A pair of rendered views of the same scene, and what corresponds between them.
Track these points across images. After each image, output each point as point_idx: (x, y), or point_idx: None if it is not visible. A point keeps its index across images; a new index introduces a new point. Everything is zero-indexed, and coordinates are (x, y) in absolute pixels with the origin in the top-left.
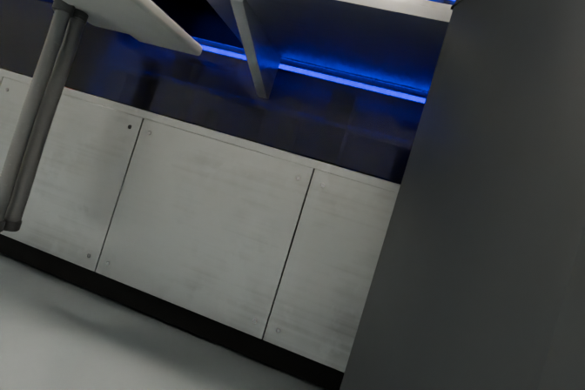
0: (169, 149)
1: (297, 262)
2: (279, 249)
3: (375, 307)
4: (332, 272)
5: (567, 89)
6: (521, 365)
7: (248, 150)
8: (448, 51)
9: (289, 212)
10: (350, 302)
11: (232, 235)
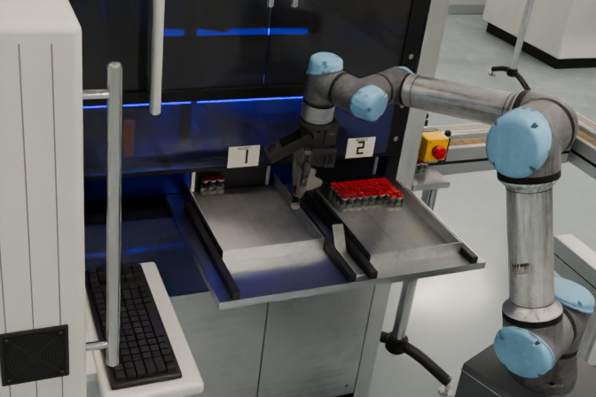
0: None
1: (270, 356)
2: (253, 355)
3: None
4: (301, 349)
5: None
6: None
7: (204, 299)
8: (465, 396)
9: (255, 328)
10: (317, 360)
11: (209, 365)
